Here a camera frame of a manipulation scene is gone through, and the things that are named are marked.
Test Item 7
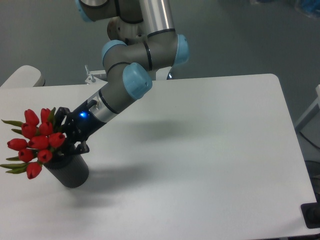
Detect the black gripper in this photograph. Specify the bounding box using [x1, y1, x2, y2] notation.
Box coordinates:
[53, 100, 106, 156]

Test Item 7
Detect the red tulip bouquet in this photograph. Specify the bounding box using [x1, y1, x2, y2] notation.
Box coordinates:
[0, 108, 66, 180]

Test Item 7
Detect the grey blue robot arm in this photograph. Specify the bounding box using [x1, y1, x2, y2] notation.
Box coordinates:
[55, 0, 190, 157]

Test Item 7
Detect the dark grey ribbed vase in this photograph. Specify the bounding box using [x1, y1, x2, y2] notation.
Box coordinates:
[44, 155, 89, 188]

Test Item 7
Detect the white chair seat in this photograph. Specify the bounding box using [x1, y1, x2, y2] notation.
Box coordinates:
[0, 65, 46, 89]

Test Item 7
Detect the black device at table edge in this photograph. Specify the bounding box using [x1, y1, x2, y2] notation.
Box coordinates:
[300, 202, 320, 229]

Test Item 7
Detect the blue plastic item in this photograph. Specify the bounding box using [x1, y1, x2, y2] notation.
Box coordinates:
[294, 0, 320, 19]

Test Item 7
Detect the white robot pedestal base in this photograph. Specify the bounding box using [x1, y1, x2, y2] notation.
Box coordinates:
[84, 19, 177, 85]

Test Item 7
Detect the white furniture frame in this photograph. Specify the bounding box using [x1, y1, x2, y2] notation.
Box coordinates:
[294, 85, 320, 133]

